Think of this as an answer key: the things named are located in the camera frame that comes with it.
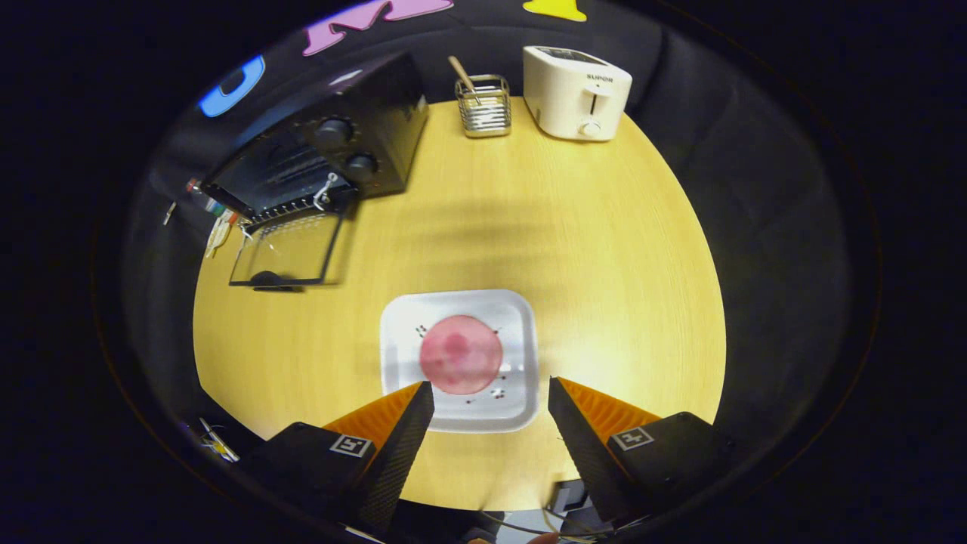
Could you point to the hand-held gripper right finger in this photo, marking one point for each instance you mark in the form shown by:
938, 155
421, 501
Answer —
582, 453

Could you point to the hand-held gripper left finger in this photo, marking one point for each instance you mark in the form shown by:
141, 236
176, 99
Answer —
400, 453

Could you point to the white square plate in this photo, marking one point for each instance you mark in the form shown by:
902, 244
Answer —
400, 378

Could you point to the round pink meat slice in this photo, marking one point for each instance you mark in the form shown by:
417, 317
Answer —
461, 355

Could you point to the black toaster oven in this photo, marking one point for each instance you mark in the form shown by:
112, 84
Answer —
378, 128

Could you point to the white pop-up toaster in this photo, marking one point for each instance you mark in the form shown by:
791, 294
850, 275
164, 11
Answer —
566, 98

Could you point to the yellow white small object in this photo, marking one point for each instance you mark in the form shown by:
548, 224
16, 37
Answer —
219, 447

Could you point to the small white snack dish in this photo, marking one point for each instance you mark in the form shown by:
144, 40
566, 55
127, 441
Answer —
219, 238

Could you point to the silver clip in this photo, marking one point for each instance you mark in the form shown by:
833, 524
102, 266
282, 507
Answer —
169, 213

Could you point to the wooden stick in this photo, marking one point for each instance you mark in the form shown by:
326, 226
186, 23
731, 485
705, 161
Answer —
461, 74

